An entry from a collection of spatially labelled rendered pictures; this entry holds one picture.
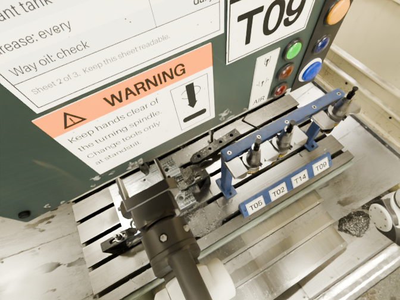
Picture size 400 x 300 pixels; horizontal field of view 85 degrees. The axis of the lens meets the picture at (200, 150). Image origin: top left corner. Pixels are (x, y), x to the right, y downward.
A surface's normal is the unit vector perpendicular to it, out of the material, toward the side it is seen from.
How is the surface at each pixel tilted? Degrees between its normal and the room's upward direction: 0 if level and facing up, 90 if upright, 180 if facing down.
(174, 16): 90
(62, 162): 90
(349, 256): 17
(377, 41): 90
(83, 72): 90
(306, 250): 8
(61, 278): 24
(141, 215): 0
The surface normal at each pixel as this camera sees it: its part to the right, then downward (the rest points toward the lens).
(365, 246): -0.22, -0.68
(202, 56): 0.47, 0.76
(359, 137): -0.43, -0.25
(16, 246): 0.28, -0.61
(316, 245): 0.04, -0.53
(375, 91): -0.87, 0.46
